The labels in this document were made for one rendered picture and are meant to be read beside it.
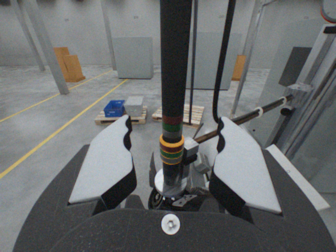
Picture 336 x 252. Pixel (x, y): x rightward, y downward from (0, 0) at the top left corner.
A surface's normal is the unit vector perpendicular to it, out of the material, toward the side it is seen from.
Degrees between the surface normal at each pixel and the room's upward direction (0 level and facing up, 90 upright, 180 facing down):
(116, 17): 90
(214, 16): 90
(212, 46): 90
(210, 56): 90
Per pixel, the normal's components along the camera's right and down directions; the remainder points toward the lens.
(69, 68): -0.03, 0.54
